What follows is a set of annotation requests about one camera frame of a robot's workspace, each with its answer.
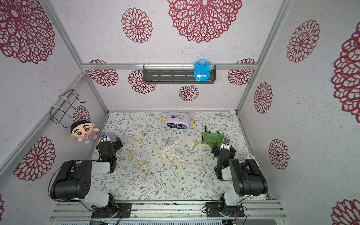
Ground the green cleaning cloth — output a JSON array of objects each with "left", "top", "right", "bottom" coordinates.
[{"left": 202, "top": 126, "right": 225, "bottom": 148}]

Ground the beige watch short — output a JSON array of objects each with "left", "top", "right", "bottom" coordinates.
[{"left": 137, "top": 132, "right": 146, "bottom": 145}]

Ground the beige watch top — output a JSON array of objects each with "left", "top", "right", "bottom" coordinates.
[{"left": 138, "top": 160, "right": 148, "bottom": 169}]

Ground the white strap watch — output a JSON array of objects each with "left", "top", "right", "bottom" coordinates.
[{"left": 162, "top": 136, "right": 184, "bottom": 153}]

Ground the beige watch long diagonal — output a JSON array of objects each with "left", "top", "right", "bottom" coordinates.
[{"left": 153, "top": 143, "right": 172, "bottom": 166}]

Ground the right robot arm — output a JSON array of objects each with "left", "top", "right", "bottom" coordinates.
[{"left": 211, "top": 145, "right": 268, "bottom": 210}]

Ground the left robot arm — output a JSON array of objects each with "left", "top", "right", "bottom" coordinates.
[{"left": 48, "top": 136, "right": 123, "bottom": 218}]

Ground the purple pad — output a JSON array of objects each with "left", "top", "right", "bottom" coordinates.
[{"left": 107, "top": 132, "right": 116, "bottom": 143}]

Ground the white alarm clock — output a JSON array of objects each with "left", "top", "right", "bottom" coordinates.
[{"left": 246, "top": 155, "right": 256, "bottom": 160}]

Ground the cartoon boy plush doll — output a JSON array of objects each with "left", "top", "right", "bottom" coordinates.
[{"left": 70, "top": 120, "right": 99, "bottom": 144}]

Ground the purple tissue box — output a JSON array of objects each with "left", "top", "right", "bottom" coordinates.
[{"left": 162, "top": 112, "right": 194, "bottom": 130}]

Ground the blue alarm clock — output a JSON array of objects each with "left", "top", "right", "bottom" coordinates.
[{"left": 194, "top": 60, "right": 211, "bottom": 82}]

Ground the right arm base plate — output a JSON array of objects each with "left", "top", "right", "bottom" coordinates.
[{"left": 205, "top": 202, "right": 245, "bottom": 218}]

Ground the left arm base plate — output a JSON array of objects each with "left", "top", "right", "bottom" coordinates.
[{"left": 91, "top": 202, "right": 132, "bottom": 219}]

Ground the black wire rack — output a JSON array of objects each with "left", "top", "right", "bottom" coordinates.
[{"left": 49, "top": 89, "right": 86, "bottom": 129}]

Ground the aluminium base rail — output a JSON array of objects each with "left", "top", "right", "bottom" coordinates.
[{"left": 49, "top": 200, "right": 287, "bottom": 222}]

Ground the grey wall shelf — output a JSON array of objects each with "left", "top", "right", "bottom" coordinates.
[{"left": 142, "top": 65, "right": 216, "bottom": 85}]

